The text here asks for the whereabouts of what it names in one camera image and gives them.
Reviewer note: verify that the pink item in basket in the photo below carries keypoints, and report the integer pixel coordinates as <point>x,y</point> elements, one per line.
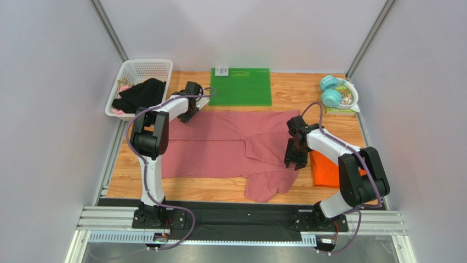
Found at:
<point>120,105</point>

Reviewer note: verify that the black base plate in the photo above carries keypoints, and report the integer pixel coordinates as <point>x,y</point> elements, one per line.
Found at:
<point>214,221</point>

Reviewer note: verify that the green cutting mat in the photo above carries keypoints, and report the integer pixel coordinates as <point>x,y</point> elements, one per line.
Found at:
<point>241,87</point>

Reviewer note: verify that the green picture book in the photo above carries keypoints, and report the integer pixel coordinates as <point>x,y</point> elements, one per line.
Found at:
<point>336,97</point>

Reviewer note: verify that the teal headphones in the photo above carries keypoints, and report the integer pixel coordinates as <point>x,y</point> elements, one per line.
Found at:
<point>329,81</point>

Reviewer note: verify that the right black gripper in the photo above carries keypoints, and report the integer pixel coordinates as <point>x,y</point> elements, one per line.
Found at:
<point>295,156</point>

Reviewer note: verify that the white plastic basket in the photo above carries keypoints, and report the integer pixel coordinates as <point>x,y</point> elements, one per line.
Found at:
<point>133,72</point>

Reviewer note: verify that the aluminium frame rail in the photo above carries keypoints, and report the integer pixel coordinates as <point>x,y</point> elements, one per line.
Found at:
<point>114,225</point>

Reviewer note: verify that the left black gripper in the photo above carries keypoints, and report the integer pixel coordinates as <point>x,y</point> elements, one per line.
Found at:
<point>185,118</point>

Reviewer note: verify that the pink t shirt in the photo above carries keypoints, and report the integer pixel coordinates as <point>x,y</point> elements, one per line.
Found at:
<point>230,144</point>

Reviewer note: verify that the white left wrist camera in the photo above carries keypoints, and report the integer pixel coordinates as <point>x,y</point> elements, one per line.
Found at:
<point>202,102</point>

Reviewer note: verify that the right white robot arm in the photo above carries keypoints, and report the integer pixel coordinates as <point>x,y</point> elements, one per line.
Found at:
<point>362,177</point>

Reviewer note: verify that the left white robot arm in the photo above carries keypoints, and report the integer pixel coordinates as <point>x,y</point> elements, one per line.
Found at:
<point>149,140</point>

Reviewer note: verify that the black garment in basket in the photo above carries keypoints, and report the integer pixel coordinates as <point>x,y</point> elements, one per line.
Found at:
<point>146,94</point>

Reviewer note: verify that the folded orange t shirt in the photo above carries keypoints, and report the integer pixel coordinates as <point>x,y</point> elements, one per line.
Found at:
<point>325,172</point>

